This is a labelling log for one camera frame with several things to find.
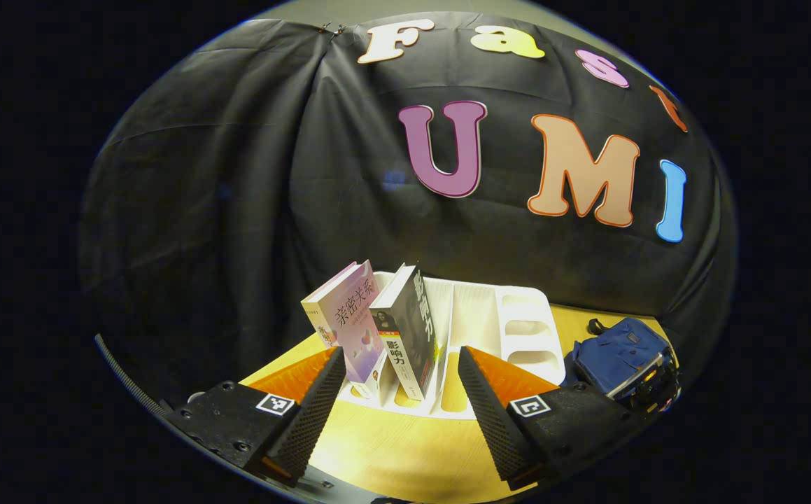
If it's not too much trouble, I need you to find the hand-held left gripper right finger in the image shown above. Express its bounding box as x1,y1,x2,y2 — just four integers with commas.
457,346,647,491

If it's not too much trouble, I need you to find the white bookshelf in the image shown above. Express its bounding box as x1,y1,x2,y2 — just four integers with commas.
339,272,565,421

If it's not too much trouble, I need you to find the blue schoolbag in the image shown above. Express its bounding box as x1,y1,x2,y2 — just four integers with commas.
565,317,675,400

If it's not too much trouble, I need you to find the grey ribbed cable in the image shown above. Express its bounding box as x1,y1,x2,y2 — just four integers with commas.
94,335,169,419

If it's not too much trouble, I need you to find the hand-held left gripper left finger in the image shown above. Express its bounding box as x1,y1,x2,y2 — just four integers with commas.
164,346,347,489

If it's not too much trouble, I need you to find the black backdrop cloth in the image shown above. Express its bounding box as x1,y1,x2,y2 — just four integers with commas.
80,13,738,407

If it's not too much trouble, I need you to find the black book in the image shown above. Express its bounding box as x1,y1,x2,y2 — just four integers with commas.
369,264,448,401

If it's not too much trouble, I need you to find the pink book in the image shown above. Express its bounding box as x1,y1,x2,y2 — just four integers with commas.
300,260,386,384

